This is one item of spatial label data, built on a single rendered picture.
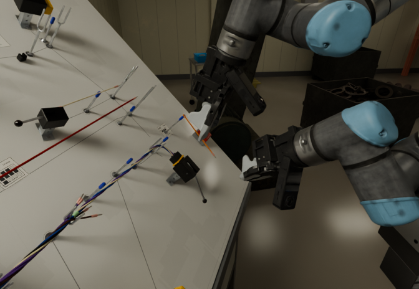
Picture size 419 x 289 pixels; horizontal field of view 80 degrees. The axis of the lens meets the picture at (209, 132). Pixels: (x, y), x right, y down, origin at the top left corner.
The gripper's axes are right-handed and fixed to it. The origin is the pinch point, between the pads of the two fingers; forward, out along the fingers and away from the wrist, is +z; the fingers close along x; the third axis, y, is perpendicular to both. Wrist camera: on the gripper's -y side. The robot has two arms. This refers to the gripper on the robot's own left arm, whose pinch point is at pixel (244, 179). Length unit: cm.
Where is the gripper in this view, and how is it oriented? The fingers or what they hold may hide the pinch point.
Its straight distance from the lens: 66.8
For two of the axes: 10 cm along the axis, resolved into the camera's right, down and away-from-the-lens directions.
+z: -5.1, 3.5, 7.9
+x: -8.6, -1.4, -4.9
